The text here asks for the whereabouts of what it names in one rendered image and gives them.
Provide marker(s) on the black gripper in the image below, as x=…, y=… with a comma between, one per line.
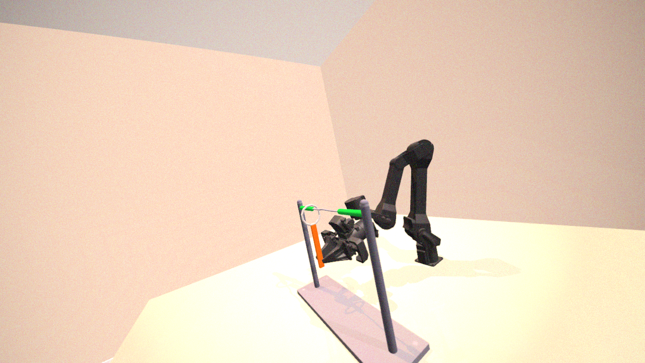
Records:
x=340, y=249

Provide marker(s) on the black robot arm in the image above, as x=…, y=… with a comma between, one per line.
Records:
x=418, y=155

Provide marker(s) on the orange handle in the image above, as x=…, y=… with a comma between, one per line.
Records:
x=314, y=235

